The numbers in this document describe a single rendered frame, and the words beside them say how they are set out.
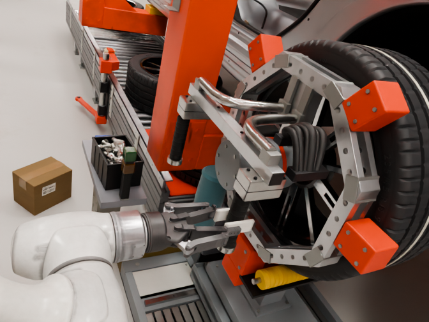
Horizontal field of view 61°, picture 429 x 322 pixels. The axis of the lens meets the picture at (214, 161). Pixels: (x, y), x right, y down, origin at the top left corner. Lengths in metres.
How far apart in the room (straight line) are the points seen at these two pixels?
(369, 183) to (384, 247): 0.13
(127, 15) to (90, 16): 0.28
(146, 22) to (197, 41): 2.03
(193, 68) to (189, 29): 0.13
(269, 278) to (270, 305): 0.35
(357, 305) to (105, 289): 1.61
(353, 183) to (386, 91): 0.19
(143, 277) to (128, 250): 0.96
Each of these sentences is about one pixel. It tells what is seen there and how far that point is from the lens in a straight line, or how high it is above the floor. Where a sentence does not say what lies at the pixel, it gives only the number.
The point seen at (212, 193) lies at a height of 0.69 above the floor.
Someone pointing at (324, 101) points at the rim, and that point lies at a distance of 1.00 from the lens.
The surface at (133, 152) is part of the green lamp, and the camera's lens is 1.24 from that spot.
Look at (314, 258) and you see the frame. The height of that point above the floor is 0.75.
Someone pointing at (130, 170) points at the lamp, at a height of 0.58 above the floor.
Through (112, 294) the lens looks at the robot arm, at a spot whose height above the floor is 0.87.
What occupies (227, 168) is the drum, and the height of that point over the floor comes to 0.85.
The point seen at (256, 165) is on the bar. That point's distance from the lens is 0.73.
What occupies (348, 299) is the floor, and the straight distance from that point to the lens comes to 2.02.
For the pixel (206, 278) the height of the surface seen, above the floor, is 0.15.
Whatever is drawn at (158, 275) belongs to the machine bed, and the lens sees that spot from 1.63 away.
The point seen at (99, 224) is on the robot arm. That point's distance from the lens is 0.64.
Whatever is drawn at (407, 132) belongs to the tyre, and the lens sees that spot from 0.84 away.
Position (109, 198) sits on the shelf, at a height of 0.45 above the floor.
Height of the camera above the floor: 1.32
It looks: 31 degrees down
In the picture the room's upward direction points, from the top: 16 degrees clockwise
